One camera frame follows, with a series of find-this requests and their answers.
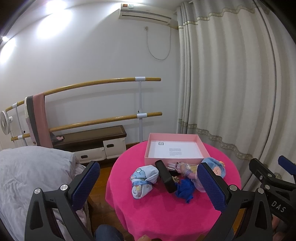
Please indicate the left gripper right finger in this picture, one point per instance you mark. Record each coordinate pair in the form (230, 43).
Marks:
(245, 215)

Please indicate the beige pleated curtain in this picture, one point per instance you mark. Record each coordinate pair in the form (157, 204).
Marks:
(237, 82)

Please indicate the lower wooden ballet bar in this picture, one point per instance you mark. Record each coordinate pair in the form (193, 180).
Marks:
(102, 120)

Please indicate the wooden ballet bar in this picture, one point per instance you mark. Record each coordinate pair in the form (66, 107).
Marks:
(100, 82)
(102, 120)

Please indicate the pink cardboard box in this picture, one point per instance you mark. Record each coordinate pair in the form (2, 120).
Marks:
(173, 148)

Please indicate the person's hand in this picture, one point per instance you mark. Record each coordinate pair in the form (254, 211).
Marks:
(281, 231)

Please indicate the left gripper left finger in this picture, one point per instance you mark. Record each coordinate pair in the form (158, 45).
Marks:
(41, 223)

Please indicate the white barre stand post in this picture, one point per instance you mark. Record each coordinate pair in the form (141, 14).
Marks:
(140, 108)

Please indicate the black glasses case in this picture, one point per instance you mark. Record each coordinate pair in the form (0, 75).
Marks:
(166, 177)

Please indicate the brown top storage bench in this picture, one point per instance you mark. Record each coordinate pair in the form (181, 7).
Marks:
(94, 145)

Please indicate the upper wooden ballet bar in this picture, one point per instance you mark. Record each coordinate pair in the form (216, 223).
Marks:
(100, 82)

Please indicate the blue cartoon cloth bundle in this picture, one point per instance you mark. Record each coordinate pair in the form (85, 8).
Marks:
(143, 180)

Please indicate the white air conditioner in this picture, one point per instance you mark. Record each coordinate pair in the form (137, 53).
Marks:
(141, 12)

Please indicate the blue fabric scrunchie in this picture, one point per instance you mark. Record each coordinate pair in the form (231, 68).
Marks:
(185, 189)

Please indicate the grey bed quilt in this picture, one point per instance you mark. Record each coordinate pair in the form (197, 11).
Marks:
(22, 171)

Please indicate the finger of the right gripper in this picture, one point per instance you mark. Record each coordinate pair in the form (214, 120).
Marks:
(288, 165)
(262, 173)

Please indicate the white left barre post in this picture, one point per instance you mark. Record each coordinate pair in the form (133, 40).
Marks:
(15, 107)

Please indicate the blue jeans knee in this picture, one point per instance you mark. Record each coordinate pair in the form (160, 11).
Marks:
(108, 233)

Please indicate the pink round tablecloth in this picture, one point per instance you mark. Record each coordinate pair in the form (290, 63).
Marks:
(159, 214)

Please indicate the pink grey hanging towel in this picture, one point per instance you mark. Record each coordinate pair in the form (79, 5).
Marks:
(35, 115)

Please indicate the small white fan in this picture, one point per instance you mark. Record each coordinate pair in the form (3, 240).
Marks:
(6, 121)

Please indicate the blue plush doll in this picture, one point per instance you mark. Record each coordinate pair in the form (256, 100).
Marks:
(218, 167)

